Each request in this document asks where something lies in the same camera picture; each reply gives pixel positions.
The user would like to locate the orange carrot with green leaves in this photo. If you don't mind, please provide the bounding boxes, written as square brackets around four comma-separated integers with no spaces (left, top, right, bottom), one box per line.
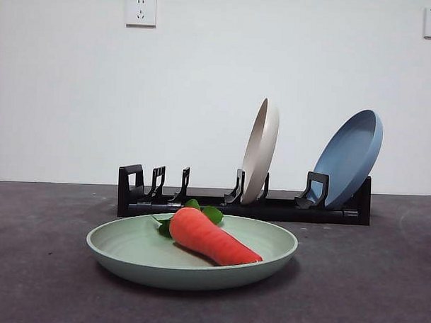
[148,197,266,268]

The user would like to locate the green plate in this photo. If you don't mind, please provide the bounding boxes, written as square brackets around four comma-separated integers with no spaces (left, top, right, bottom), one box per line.
[84,209,300,295]

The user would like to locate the cream plate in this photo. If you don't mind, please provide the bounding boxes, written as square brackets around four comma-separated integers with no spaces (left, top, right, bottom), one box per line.
[239,96,281,206]

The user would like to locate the black plate rack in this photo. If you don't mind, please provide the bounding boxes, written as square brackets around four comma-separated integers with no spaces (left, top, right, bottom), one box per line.
[116,163,373,227]

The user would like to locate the blue plate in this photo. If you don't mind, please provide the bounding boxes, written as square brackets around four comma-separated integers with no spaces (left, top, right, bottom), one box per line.
[310,107,385,211]

